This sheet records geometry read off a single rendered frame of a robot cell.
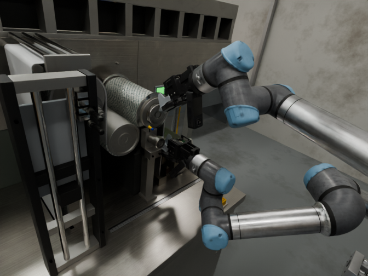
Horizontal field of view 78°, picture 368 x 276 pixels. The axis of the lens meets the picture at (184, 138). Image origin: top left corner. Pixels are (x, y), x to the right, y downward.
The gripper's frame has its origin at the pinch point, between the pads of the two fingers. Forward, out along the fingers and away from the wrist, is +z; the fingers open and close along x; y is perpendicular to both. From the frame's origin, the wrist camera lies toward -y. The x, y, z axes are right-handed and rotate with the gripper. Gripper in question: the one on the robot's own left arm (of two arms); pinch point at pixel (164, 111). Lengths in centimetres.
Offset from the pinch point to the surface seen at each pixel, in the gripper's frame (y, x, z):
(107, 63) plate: 29.6, 1.0, 23.2
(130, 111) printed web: 4.6, 7.3, 8.9
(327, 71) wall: 5, -288, 24
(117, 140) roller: -4.0, 15.6, 9.1
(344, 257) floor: -148, -140, 21
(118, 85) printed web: 16.6, 4.6, 14.6
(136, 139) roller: -5.4, 8.2, 10.2
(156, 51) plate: 33.3, -25.3, 20.2
